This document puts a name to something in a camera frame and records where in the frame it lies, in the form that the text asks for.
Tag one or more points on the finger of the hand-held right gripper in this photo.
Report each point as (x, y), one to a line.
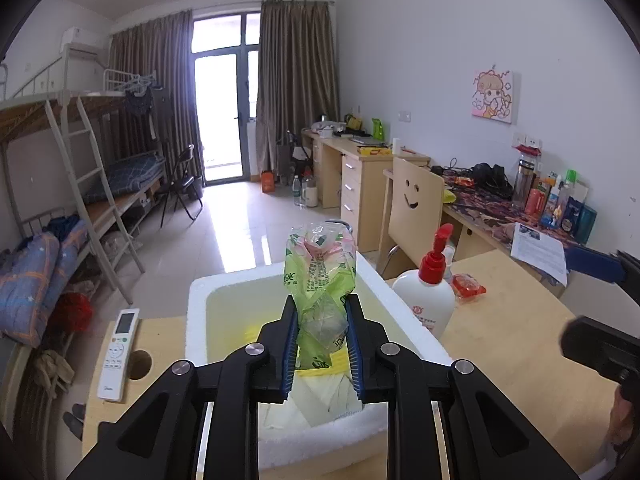
(600, 347)
(595, 263)

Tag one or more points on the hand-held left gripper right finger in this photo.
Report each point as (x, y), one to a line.
(352, 355)

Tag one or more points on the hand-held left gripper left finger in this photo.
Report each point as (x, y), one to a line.
(289, 350)

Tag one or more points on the white paper tissue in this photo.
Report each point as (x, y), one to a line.
(325, 400)

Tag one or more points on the white foam box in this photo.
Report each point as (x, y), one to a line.
(225, 320)

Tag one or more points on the green plastic bag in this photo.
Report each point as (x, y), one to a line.
(320, 270)

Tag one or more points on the person's right hand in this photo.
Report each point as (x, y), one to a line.
(622, 420)

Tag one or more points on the row of toiletry bottles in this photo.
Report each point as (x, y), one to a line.
(570, 215)

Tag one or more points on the printed paper sheet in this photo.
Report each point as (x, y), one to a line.
(540, 255)

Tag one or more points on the white lotion bottle red pump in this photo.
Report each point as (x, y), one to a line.
(425, 310)

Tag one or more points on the wooden desk with mat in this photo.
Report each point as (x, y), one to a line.
(475, 242)

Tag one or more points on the patterned desk mat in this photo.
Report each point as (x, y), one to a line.
(485, 210)

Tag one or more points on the red snack packet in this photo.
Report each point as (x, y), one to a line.
(467, 287)

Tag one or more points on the black headphones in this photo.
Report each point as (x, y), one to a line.
(492, 180)

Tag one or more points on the clear plastic bottle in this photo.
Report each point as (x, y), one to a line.
(298, 192)

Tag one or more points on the wooden chair with smiley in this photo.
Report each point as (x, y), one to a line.
(415, 210)

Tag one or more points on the clear plastic jug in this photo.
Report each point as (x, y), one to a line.
(310, 192)

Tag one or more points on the yellow-green dish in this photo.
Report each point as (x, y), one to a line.
(450, 196)

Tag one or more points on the wooden desk with drawers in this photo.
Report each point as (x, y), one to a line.
(360, 195)

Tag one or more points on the orange bag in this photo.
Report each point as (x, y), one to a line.
(268, 182)

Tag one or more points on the white remote control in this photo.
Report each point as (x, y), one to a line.
(119, 355)

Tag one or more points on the black metal stand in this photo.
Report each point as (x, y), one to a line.
(295, 160)

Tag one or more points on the black folding chair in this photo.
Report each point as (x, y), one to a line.
(182, 180)

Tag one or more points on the yellow flat box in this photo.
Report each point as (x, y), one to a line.
(375, 150)

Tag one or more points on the white paper roll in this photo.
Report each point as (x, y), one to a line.
(397, 146)

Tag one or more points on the red cloth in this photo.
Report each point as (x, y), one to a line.
(75, 312)

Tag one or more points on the white pot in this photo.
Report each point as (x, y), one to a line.
(322, 130)

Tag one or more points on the black shoe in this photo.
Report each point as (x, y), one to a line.
(75, 420)

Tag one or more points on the green snack bag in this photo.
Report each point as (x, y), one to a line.
(378, 130)

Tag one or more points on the yellow bag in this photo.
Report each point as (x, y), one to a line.
(354, 122)

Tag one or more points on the grey metal bunk bed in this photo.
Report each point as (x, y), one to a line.
(20, 115)
(135, 170)

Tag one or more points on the beige work gloves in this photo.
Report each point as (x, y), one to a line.
(52, 375)

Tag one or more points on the glass balcony door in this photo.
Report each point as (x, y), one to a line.
(220, 110)

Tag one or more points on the brown curtain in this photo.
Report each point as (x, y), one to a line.
(295, 85)
(150, 60)

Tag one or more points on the blue patterned quilt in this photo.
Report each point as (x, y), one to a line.
(35, 270)

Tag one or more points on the dark hanging clothes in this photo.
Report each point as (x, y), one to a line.
(139, 100)

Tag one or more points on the white air conditioner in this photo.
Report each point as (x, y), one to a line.
(80, 40)

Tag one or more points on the white wall power socket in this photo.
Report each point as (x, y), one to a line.
(527, 139)

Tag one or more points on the cartoon wall poster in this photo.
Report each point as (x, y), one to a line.
(494, 96)

